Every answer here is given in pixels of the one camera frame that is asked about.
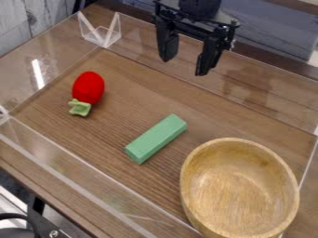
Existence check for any black cable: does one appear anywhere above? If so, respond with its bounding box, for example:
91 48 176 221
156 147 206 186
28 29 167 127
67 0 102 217
0 212 35 238

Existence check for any green rectangular block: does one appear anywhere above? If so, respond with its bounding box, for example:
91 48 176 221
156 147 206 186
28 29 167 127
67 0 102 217
124 114 187 165

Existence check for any clear acrylic tray wall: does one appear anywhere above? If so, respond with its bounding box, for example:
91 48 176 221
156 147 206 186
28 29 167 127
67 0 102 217
0 7 318 238

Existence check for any black table leg bracket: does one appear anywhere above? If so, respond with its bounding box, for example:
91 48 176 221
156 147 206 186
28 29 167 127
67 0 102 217
27 195 71 238

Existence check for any wooden bowl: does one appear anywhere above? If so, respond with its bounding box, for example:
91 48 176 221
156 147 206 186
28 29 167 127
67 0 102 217
181 138 299 238

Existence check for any red plush strawberry green stem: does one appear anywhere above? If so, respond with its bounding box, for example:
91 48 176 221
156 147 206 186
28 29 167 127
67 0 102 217
68 72 106 116

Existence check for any clear acrylic corner bracket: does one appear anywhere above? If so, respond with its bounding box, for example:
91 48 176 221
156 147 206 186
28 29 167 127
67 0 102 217
78 12 122 48

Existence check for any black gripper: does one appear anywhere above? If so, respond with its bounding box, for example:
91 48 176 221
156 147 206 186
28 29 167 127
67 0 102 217
154 0 239 76

